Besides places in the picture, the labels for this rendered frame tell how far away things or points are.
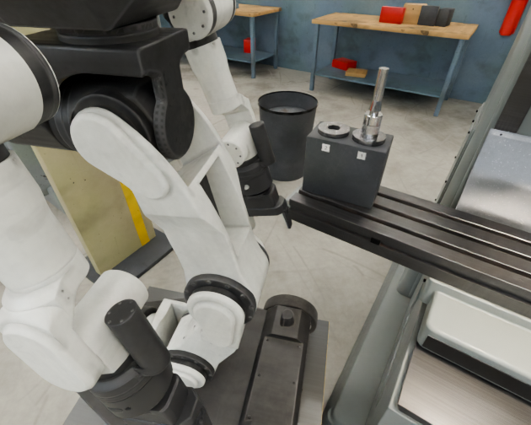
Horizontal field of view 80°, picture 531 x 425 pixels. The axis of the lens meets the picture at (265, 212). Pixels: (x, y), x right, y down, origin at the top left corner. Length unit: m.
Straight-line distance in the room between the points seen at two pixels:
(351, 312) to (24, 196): 1.72
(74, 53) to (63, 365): 0.33
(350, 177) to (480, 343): 0.51
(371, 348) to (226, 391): 0.75
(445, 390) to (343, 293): 1.10
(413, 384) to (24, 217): 0.83
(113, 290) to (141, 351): 0.08
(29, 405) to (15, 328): 1.56
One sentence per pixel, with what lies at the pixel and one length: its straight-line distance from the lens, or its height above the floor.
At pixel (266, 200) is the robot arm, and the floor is 1.06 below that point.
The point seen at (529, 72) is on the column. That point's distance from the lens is 1.20.
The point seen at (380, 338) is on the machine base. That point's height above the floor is 0.20.
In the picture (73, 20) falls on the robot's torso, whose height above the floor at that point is 1.48.
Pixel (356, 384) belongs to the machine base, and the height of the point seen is 0.20.
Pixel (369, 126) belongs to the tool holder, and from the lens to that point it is 0.91.
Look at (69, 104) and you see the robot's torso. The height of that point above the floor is 1.37.
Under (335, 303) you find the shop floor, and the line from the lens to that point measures 1.90.
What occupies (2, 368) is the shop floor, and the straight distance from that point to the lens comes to 2.09.
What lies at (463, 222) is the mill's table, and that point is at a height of 0.93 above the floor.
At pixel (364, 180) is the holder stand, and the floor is 1.03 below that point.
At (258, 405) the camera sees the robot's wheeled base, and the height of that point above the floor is 0.59.
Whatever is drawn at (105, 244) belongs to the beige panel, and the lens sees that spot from 2.06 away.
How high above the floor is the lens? 1.53
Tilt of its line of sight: 39 degrees down
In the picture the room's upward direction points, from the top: straight up
